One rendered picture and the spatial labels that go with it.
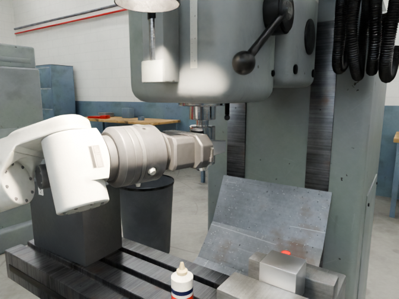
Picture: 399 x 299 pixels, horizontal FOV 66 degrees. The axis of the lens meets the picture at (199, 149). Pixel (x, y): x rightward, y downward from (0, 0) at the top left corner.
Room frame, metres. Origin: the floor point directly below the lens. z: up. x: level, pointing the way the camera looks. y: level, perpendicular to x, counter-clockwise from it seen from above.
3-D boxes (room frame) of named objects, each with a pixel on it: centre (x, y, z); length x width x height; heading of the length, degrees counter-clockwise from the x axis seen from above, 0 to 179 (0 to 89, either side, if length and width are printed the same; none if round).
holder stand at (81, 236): (0.79, 0.33, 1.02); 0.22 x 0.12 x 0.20; 58
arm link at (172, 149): (0.49, 0.06, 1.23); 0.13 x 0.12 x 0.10; 42
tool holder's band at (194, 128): (0.55, -0.01, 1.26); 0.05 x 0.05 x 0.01
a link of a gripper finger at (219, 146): (0.53, -0.03, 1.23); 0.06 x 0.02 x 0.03; 132
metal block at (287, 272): (0.47, -0.14, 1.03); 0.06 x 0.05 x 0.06; 55
